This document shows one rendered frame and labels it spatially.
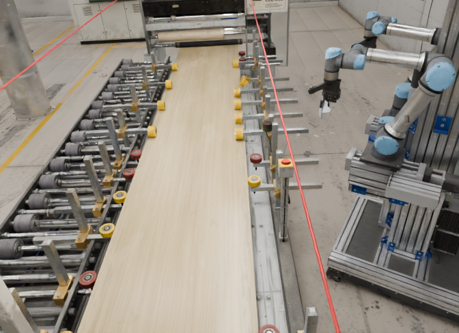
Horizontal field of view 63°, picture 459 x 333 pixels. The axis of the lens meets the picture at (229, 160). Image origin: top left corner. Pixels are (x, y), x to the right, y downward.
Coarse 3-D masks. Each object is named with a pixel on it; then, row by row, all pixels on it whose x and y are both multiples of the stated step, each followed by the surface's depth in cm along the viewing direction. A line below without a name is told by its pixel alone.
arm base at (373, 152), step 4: (372, 148) 216; (372, 152) 215; (376, 152) 213; (396, 152) 211; (372, 156) 216; (376, 156) 213; (380, 156) 211; (384, 156) 211; (388, 156) 210; (392, 156) 211; (396, 156) 212; (384, 160) 212; (388, 160) 211
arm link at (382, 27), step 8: (376, 24) 229; (384, 24) 229; (392, 24) 227; (400, 24) 225; (376, 32) 231; (384, 32) 230; (392, 32) 227; (400, 32) 224; (408, 32) 221; (416, 32) 219; (424, 32) 217; (432, 32) 214; (440, 32) 212; (424, 40) 219; (432, 40) 215
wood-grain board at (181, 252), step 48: (192, 96) 335; (240, 96) 330; (192, 144) 265; (240, 144) 262; (144, 192) 222; (192, 192) 219; (240, 192) 217; (144, 240) 189; (192, 240) 187; (240, 240) 185; (96, 288) 165; (144, 288) 164; (192, 288) 163; (240, 288) 161
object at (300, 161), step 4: (296, 160) 249; (300, 160) 248; (304, 160) 248; (308, 160) 248; (312, 160) 248; (316, 160) 247; (256, 164) 248; (260, 164) 248; (264, 164) 249; (268, 164) 249; (296, 164) 249; (300, 164) 249; (304, 164) 249; (308, 164) 249; (312, 164) 249
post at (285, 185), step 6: (282, 180) 187; (288, 180) 187; (282, 186) 189; (288, 186) 189; (282, 192) 192; (288, 192) 192; (282, 198) 194; (282, 204) 196; (282, 210) 198; (282, 216) 201; (282, 222) 203; (282, 228) 206; (282, 234) 208
